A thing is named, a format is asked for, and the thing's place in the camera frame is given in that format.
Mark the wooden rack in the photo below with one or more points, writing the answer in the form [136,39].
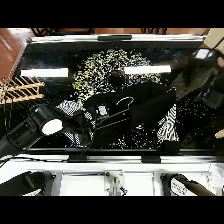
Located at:
[23,89]

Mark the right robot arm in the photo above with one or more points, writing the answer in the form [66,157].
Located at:
[206,90]

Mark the black clothes hanger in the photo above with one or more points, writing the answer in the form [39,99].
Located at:
[115,118]

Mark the zebra striped garment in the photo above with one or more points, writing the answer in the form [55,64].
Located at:
[168,128]

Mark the silver frame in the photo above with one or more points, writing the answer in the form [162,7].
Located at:
[83,181]

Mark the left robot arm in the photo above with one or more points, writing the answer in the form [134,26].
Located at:
[23,133]

